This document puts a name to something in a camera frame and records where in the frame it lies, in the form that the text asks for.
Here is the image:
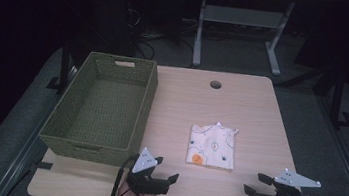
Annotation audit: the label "black tape strip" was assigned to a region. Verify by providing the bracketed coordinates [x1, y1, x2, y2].
[34, 160, 54, 172]

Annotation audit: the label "black metal stand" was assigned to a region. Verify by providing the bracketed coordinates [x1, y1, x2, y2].
[44, 38, 77, 97]
[325, 66, 349, 131]

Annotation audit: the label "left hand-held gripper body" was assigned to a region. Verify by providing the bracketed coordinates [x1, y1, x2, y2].
[123, 145, 174, 196]

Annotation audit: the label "folded white patterned cloth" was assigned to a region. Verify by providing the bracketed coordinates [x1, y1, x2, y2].
[185, 118, 241, 171]

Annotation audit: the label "green woven basket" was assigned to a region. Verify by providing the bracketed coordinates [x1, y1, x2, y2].
[35, 45, 162, 171]

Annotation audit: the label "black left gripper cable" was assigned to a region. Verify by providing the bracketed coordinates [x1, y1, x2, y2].
[107, 151, 140, 196]

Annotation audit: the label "tangle of floor cables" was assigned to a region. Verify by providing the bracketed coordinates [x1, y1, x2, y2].
[118, 0, 203, 66]

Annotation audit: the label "grey metal desk frame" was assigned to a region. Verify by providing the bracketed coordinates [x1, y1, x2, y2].
[191, 0, 297, 79]

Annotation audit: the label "grey table cable hole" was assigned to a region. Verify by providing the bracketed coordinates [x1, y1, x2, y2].
[209, 79, 223, 91]

